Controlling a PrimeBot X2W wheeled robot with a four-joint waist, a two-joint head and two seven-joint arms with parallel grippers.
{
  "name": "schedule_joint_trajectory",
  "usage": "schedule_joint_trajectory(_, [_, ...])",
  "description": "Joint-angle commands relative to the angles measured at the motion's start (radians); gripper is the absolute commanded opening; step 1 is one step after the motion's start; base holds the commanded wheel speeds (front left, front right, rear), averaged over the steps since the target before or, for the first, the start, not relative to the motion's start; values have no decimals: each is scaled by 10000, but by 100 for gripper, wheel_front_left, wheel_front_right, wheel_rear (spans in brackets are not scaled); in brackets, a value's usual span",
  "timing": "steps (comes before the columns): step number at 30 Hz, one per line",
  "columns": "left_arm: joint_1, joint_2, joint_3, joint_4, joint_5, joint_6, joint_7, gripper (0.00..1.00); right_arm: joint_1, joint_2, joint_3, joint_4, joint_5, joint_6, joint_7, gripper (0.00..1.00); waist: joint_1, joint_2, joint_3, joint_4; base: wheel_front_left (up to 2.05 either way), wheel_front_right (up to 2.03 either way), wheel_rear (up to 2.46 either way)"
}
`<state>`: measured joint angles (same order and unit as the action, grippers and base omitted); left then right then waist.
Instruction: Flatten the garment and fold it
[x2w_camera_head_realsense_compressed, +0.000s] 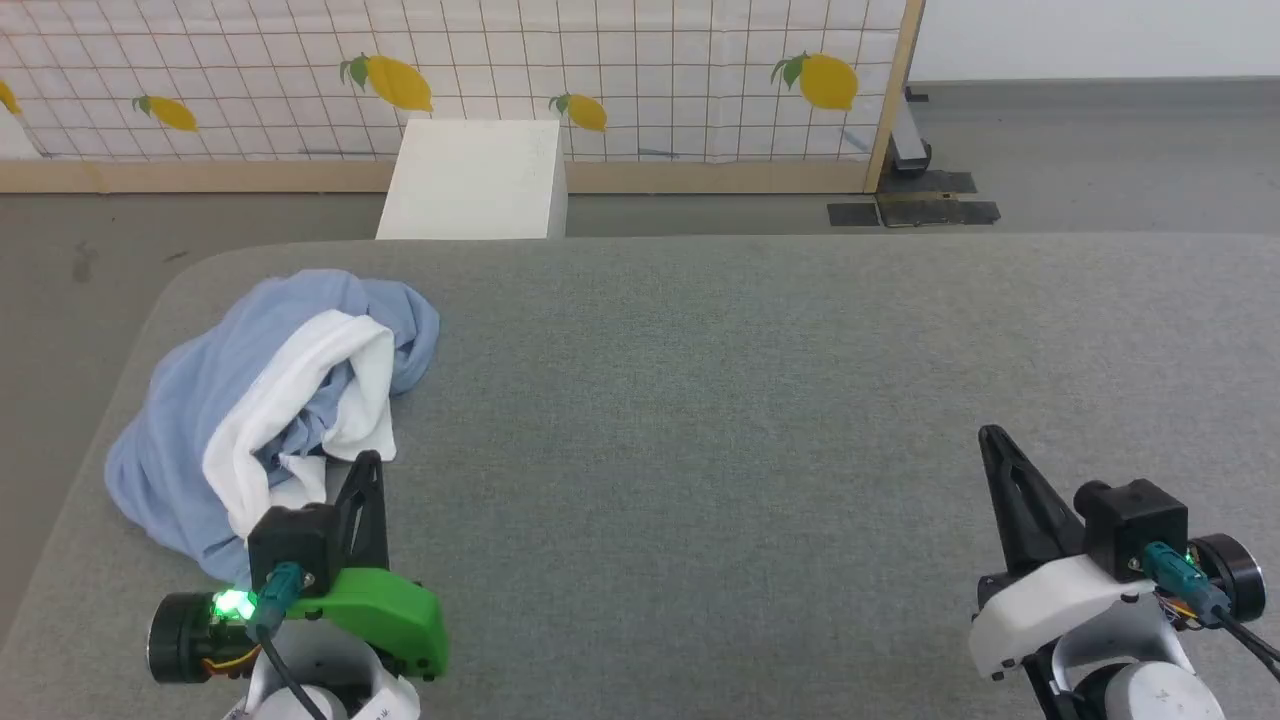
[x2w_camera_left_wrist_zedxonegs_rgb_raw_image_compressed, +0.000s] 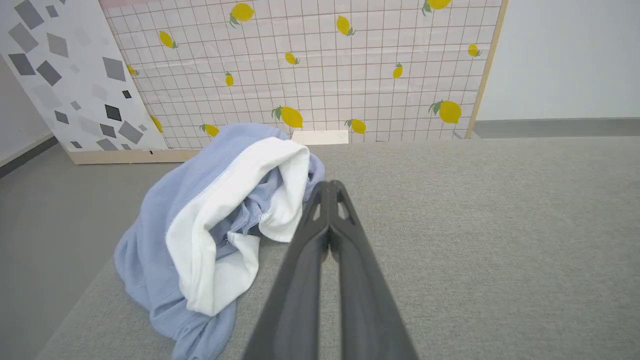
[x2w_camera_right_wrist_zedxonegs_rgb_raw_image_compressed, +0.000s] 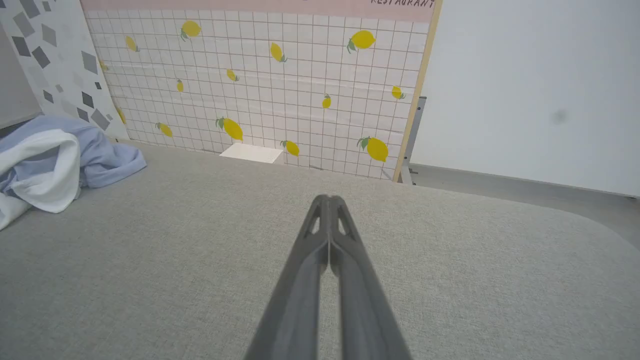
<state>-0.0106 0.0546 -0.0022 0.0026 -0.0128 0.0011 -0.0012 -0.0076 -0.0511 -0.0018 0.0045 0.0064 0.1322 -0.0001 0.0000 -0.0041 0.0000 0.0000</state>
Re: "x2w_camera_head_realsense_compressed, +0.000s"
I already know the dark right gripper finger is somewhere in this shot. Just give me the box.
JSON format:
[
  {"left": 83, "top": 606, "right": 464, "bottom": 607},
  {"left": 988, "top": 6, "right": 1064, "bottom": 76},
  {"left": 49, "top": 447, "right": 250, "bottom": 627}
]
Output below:
[{"left": 978, "top": 425, "right": 1086, "bottom": 576}]

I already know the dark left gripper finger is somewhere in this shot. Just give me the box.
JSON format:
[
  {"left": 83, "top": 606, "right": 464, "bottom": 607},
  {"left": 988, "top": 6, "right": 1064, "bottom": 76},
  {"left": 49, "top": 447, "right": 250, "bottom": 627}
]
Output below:
[{"left": 335, "top": 450, "right": 391, "bottom": 571}]

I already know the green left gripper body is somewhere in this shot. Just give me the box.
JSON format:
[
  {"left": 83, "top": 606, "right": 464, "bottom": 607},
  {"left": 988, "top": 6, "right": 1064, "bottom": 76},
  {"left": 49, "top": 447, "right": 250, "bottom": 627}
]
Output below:
[{"left": 290, "top": 568, "right": 449, "bottom": 681}]

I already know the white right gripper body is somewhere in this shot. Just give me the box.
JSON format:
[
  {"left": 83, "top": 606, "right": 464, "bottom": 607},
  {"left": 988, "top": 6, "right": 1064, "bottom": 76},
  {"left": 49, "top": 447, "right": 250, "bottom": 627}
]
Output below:
[{"left": 968, "top": 553, "right": 1151, "bottom": 681}]

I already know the blue and white shirt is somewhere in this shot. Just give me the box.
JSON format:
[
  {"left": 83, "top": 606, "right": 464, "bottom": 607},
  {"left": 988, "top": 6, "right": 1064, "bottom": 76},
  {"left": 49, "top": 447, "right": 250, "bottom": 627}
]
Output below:
[{"left": 104, "top": 268, "right": 442, "bottom": 586}]

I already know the long black floor tape patch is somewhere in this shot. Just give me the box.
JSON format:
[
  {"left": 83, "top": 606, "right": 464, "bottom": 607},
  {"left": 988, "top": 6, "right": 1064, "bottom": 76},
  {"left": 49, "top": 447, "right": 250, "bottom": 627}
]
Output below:
[{"left": 878, "top": 195, "right": 1002, "bottom": 228}]

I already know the grey fabric sofa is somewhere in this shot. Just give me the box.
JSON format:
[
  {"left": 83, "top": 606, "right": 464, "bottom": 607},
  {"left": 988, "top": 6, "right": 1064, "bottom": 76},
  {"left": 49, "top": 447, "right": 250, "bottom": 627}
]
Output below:
[{"left": 0, "top": 233, "right": 1280, "bottom": 720}]

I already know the white box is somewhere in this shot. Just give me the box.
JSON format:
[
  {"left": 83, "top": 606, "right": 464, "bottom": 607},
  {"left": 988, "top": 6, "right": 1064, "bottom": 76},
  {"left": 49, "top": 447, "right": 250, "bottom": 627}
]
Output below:
[{"left": 375, "top": 119, "right": 569, "bottom": 241}]

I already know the metal partition foot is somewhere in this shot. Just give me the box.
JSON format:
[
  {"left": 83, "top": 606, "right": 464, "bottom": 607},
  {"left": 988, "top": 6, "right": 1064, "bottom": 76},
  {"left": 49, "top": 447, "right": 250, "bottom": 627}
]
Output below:
[{"left": 888, "top": 88, "right": 933, "bottom": 179}]

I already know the lemon print grid cloth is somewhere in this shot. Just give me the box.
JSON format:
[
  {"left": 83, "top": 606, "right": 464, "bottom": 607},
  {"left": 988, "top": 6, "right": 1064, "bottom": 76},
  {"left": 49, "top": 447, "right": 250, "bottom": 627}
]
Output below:
[{"left": 0, "top": 0, "right": 908, "bottom": 164}]

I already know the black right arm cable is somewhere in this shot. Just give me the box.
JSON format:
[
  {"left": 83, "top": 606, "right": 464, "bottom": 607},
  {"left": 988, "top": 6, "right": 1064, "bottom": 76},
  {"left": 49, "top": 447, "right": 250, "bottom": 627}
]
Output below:
[{"left": 1143, "top": 542, "right": 1280, "bottom": 681}]

